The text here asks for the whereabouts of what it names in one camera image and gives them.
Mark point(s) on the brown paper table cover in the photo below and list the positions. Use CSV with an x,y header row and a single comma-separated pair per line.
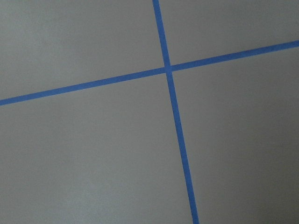
x,y
149,111

